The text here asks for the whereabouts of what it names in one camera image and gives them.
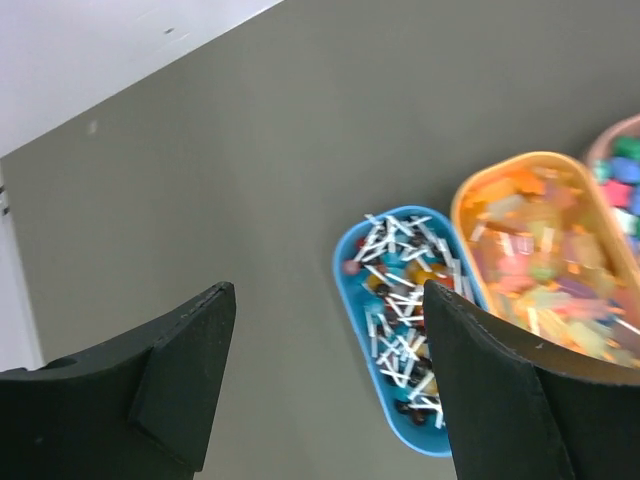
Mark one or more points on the pink tray of star candies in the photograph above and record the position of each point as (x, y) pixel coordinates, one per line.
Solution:
(613, 159)

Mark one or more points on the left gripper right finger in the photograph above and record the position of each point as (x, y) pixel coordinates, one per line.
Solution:
(520, 407)

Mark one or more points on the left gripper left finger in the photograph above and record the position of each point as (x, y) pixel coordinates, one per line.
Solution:
(140, 405)

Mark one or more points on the blue tray of lollipops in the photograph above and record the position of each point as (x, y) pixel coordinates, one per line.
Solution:
(380, 266)

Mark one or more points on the orange tray of candies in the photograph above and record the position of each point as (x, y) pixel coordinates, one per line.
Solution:
(548, 256)

